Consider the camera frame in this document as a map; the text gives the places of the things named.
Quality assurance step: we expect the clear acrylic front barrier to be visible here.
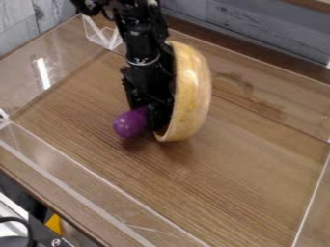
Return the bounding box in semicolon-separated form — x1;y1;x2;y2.
0;113;208;247

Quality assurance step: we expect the black cable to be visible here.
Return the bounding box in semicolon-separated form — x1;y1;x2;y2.
0;216;37;247

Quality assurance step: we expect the brown wooden bowl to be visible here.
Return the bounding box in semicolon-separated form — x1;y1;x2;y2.
153;41;212;142

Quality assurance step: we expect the purple toy eggplant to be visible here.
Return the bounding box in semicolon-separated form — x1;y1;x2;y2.
112;107;148;139

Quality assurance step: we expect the clear acrylic corner bracket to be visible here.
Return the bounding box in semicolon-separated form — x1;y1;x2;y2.
82;14;124;50

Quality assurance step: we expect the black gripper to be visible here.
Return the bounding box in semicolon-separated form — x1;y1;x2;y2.
120;59;173;131

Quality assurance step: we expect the clear acrylic right barrier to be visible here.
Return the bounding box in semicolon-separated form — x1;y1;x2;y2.
291;154;330;247

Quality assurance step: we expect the clear acrylic barrier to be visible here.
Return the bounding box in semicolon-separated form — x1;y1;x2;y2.
0;113;208;247
291;154;330;247

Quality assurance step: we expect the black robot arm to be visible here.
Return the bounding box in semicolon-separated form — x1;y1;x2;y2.
69;0;174;131

